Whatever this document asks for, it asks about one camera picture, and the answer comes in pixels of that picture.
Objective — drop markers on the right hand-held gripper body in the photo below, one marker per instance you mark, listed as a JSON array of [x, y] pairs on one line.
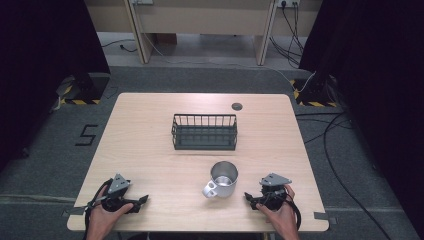
[[274, 181]]

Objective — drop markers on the person's right hand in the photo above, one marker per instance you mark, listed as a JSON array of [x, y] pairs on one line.
[[283, 218]]

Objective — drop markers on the black stand base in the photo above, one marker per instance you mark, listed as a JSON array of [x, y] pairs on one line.
[[315, 91], [89, 87]]

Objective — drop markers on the white power strip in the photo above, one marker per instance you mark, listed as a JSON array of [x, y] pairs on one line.
[[142, 1]]

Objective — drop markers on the white power socket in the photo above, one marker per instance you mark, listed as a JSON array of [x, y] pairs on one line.
[[288, 3]]

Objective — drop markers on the black curtain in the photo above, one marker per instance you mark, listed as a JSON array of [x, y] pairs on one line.
[[383, 83], [40, 66]]

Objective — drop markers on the beige desk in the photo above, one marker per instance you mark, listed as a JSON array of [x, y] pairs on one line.
[[200, 20]]

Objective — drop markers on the grey tape strip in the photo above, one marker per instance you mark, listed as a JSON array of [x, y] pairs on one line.
[[75, 211], [325, 217]]

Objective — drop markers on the person's left hand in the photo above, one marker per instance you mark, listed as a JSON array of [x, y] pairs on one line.
[[101, 218]]

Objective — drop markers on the white metal mug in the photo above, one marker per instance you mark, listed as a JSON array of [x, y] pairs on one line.
[[227, 190]]

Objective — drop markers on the yellow black striped tape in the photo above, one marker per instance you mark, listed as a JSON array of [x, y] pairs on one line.
[[80, 102], [316, 104]]

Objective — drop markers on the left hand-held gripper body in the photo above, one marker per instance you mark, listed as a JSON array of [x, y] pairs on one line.
[[117, 184]]

